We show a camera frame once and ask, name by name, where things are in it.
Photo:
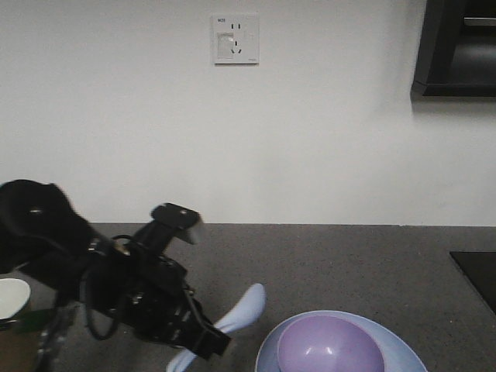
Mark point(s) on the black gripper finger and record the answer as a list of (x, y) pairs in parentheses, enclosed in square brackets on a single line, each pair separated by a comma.
[(202, 338)]

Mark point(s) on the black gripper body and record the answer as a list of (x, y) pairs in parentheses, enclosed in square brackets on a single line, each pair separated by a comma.
[(129, 285)]

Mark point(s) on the light blue plastic spoon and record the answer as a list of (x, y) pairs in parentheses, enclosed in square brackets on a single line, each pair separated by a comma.
[(244, 313)]

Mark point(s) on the purple plastic bowl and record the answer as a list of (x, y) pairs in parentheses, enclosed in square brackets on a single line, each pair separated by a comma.
[(327, 343)]

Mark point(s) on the brown paper cup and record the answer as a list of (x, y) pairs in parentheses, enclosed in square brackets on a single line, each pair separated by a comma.
[(19, 351)]

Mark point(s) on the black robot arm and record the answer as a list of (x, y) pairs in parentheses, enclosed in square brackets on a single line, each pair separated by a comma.
[(43, 237)]

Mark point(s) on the light blue plastic plate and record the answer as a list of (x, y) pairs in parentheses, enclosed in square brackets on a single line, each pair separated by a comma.
[(398, 355)]

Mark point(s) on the black induction cooktop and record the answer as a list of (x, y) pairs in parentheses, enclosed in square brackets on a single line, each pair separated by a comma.
[(479, 268)]

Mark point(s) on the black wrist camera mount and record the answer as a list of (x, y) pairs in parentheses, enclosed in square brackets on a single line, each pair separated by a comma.
[(170, 221)]

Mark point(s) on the white wall socket centre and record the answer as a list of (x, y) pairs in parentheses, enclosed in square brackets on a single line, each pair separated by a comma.
[(235, 38)]

